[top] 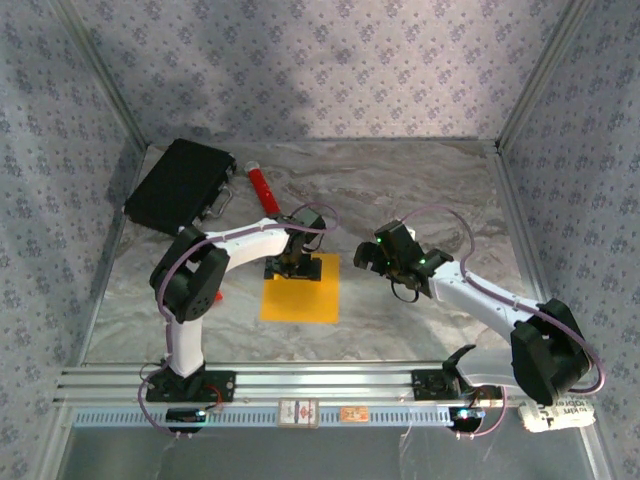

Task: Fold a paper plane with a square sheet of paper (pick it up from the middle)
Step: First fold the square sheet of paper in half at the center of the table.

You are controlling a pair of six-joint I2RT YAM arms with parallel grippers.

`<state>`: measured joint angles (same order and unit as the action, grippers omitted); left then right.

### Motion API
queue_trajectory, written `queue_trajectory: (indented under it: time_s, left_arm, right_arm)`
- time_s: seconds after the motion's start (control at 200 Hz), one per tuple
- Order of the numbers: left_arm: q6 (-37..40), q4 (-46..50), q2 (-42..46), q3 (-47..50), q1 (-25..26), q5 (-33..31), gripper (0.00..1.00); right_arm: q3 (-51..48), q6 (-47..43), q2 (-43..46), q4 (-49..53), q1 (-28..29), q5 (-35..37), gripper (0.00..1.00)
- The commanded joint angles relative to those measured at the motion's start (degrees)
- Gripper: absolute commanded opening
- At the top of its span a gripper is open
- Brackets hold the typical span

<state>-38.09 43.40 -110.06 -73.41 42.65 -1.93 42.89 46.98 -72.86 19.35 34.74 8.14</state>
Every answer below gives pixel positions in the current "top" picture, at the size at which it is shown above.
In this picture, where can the aluminium frame post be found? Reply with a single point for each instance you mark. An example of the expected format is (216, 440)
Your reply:
(102, 75)
(541, 75)

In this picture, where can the small orange sticker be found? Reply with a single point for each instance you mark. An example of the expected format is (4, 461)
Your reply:
(354, 413)

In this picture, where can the long aluminium mounting rail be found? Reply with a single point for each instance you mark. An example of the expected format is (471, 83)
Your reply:
(325, 382)

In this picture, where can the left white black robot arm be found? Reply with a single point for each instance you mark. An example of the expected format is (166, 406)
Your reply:
(250, 245)

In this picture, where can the left black controller board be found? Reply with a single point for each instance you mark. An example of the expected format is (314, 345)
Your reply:
(182, 415)

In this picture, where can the white printed label card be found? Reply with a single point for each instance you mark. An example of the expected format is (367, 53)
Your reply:
(298, 412)

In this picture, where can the right black controller board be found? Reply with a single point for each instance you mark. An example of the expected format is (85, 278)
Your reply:
(465, 417)

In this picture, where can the red cylindrical tube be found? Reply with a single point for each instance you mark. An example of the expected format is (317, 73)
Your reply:
(262, 190)

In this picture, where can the orange paper sheet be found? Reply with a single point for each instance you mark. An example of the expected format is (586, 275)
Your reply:
(300, 305)

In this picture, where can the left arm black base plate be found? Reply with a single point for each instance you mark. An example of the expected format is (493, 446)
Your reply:
(220, 385)

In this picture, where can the grey metal panel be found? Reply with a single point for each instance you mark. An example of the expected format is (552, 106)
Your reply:
(325, 455)

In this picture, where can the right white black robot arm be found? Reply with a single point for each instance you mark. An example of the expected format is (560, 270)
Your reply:
(475, 300)

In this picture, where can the aluminium side rail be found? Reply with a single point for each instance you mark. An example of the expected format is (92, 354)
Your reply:
(102, 280)
(514, 200)

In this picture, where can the crumpled white printed paper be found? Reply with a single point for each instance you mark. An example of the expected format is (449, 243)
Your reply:
(560, 415)

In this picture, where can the black controller board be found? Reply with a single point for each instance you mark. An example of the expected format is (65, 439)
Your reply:
(182, 415)
(465, 417)

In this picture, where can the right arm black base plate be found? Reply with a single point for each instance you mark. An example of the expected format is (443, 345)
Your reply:
(430, 385)

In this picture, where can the black carrying case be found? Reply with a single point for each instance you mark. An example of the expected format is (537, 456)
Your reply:
(175, 185)

